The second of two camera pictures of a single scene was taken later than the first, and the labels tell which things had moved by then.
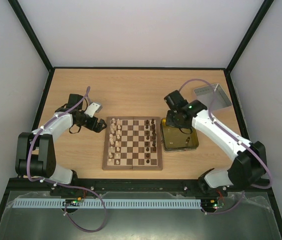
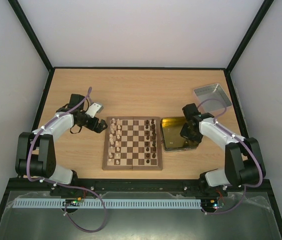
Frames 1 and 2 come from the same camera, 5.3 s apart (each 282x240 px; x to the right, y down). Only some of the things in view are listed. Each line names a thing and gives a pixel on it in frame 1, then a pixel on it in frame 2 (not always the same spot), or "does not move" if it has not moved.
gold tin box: (174, 140) does not move
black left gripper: (92, 126) does not move
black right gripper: (176, 121) -> (189, 132)
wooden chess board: (132, 143) does not move
